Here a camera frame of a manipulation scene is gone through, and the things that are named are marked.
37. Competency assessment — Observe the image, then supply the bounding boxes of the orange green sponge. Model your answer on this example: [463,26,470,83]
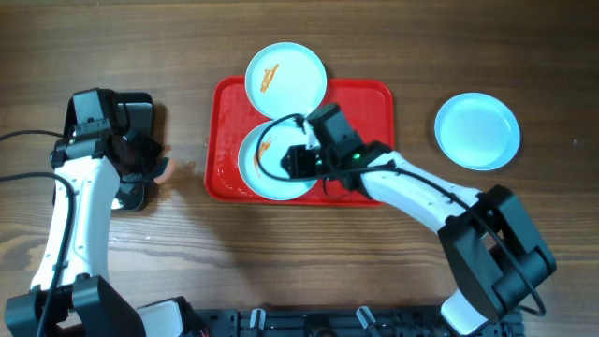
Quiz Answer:
[151,157,176,184]

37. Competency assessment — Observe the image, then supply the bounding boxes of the light blue plate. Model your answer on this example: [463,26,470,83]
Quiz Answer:
[433,93,521,171]
[237,120,316,201]
[244,42,328,120]

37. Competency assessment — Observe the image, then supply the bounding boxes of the black water basin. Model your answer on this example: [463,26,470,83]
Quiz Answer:
[51,88,155,211]

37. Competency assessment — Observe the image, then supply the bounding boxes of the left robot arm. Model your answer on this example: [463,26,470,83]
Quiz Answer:
[5,88,206,336]

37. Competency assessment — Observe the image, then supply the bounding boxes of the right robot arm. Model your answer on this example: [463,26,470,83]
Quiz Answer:
[281,104,557,335]

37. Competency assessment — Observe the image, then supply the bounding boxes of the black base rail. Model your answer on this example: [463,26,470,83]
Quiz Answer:
[186,306,524,337]

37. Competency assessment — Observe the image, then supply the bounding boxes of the red plastic tray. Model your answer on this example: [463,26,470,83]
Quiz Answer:
[204,76,395,207]

